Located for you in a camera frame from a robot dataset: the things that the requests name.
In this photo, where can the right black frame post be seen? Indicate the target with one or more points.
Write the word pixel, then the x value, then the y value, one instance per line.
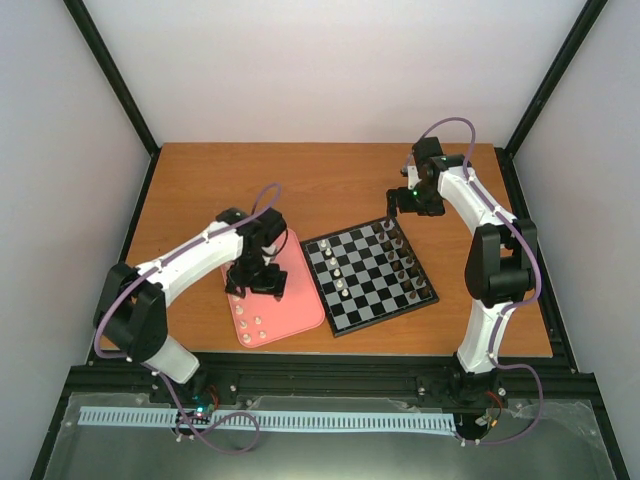
pixel 577 34

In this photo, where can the light blue slotted cable duct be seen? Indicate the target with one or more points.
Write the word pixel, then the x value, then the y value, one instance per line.
pixel 275 421

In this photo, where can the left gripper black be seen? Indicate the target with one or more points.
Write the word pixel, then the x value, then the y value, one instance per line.
pixel 273 285

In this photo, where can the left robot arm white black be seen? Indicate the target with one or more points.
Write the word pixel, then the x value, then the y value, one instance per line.
pixel 131 316

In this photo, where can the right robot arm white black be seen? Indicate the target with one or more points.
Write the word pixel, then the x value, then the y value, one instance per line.
pixel 501 266

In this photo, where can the black aluminium base frame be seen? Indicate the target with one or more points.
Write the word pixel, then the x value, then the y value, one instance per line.
pixel 397 378

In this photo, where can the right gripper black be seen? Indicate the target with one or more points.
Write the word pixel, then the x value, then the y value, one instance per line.
pixel 434 209

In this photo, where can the black white chessboard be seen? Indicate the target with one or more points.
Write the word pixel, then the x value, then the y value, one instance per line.
pixel 375 292

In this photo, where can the pink plastic tray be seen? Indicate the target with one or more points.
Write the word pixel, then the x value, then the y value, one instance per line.
pixel 300 309

